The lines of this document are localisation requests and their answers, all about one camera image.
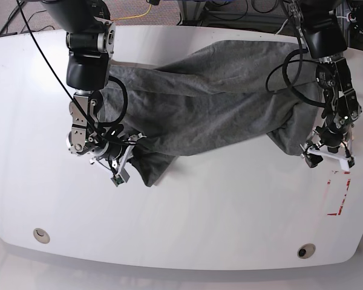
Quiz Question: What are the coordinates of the left table cable grommet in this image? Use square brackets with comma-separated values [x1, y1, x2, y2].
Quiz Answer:
[33, 228, 50, 244]

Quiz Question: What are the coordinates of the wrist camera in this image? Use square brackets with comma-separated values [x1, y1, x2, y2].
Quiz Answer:
[111, 169, 130, 187]
[339, 156, 355, 172]

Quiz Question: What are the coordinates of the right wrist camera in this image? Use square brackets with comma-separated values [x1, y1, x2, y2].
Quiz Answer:
[111, 169, 130, 187]

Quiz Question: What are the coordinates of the right table cable grommet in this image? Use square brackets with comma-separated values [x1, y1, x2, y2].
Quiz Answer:
[297, 243, 316, 259]

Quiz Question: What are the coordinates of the yellow cable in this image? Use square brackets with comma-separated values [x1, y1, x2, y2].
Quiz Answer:
[110, 4, 152, 24]

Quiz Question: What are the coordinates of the grey t-shirt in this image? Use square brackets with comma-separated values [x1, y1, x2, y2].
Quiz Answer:
[110, 40, 318, 187]

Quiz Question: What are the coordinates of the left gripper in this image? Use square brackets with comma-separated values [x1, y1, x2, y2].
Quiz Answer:
[300, 126, 354, 169]

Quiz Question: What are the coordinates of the aluminium frame stand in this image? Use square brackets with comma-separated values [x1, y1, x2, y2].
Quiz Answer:
[177, 1, 209, 26]

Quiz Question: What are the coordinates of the table cable grommet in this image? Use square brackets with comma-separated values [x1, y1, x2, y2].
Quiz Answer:
[297, 243, 316, 259]
[33, 228, 50, 244]

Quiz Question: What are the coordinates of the red tape rectangle marking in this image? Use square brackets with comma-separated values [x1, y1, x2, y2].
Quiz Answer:
[325, 171, 352, 216]

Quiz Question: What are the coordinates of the white power strip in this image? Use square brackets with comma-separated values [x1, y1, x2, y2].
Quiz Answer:
[346, 11, 357, 23]

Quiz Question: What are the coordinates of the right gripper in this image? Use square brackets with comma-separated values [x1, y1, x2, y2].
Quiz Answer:
[89, 132, 146, 177]

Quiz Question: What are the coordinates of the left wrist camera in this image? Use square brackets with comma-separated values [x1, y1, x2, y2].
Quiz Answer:
[339, 156, 355, 172]

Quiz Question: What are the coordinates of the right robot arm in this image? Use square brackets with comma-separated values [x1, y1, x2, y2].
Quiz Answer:
[41, 1, 143, 184]

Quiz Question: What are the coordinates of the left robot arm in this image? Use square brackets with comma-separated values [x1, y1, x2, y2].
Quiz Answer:
[279, 1, 362, 172]

